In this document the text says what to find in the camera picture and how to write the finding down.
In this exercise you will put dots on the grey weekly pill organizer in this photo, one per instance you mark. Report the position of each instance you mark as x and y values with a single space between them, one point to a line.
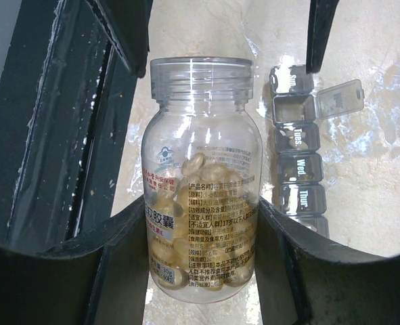
295 109

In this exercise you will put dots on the black table front rail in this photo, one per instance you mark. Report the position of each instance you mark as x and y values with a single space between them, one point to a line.
65 104

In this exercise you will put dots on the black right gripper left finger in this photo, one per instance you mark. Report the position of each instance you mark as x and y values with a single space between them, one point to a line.
98 277

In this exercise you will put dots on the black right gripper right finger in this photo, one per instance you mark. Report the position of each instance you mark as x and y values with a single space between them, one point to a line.
306 278

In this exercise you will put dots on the clear pill bottle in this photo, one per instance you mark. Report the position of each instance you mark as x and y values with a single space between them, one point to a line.
201 158

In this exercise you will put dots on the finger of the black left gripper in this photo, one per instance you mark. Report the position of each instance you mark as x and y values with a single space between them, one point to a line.
321 15
126 24

